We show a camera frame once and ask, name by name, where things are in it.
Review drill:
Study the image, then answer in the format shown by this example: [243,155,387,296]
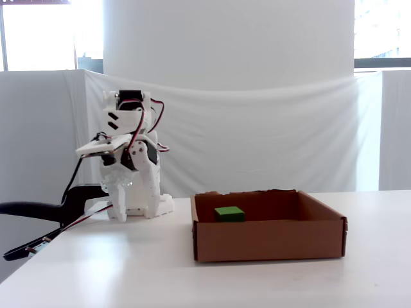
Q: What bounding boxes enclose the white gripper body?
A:
[101,150,143,194]

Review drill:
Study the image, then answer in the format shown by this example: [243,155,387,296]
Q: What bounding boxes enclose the white cloth backdrop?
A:
[78,69,383,198]

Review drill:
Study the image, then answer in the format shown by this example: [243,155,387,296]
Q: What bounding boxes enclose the black camera cable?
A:
[60,155,86,209]

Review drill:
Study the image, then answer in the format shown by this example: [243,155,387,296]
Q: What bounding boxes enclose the white partition panel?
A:
[0,69,87,206]
[378,69,411,193]

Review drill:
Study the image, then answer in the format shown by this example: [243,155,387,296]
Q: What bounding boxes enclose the small motor controller board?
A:
[25,236,51,258]

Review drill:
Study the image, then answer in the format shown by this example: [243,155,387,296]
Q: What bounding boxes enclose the brown cardboard box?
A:
[189,189,349,263]

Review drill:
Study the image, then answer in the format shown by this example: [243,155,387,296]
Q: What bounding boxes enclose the red black servo wire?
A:
[127,99,170,155]

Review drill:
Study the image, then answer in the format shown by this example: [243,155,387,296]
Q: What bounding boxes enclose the green cube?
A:
[214,206,246,223]

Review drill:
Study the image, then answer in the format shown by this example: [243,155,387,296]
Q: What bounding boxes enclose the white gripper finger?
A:
[128,142,161,219]
[109,184,129,223]

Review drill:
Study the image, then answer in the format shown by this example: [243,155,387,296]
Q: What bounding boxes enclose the black cylindrical knob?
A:
[0,182,112,225]

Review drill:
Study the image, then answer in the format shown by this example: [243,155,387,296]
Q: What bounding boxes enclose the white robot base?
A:
[107,192,176,222]

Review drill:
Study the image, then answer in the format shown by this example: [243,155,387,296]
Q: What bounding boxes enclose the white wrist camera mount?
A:
[75,134,133,158]

